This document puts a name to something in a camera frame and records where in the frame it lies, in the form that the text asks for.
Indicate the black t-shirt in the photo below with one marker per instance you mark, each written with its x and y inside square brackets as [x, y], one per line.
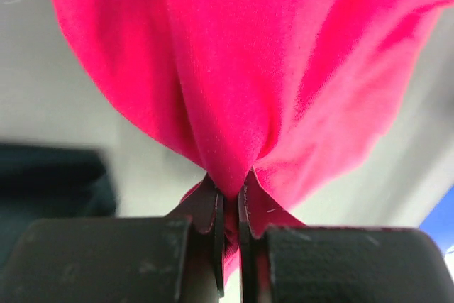
[40, 182]

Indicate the pink red t-shirt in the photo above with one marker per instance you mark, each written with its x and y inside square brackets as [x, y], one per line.
[297, 90]

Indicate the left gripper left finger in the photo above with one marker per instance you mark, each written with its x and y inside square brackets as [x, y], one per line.
[174, 258]

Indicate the blue folder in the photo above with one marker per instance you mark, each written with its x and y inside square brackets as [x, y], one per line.
[439, 223]

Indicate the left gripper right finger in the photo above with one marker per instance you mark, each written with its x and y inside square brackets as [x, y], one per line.
[283, 260]

